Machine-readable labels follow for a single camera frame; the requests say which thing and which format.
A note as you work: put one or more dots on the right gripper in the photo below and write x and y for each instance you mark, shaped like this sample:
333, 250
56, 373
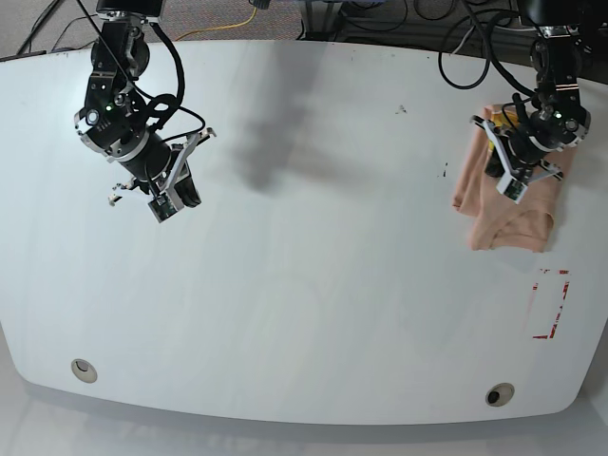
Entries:
155, 166

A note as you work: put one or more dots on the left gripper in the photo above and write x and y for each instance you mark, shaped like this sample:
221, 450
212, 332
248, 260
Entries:
521, 150

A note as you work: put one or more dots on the peach t-shirt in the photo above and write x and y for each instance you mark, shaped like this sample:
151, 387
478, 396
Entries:
497, 220

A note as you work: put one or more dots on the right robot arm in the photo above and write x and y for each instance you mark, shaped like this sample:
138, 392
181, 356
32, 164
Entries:
122, 123

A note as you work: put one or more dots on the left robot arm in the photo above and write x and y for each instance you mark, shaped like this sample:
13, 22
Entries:
553, 54

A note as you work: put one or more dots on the red tape rectangle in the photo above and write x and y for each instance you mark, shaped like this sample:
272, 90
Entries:
546, 302

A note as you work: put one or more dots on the left table grommet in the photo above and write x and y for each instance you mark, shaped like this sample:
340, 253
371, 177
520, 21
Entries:
84, 371

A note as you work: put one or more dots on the table grommet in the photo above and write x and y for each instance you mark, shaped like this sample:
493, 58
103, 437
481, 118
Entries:
84, 371
500, 395

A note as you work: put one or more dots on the right table grommet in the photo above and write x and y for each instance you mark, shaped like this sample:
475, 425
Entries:
500, 395

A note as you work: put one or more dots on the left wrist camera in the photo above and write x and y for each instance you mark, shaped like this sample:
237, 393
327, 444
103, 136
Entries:
511, 188

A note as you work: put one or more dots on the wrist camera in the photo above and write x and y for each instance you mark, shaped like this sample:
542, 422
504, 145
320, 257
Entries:
163, 208
511, 188

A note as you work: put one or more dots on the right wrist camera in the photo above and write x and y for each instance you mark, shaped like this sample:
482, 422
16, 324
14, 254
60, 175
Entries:
163, 208

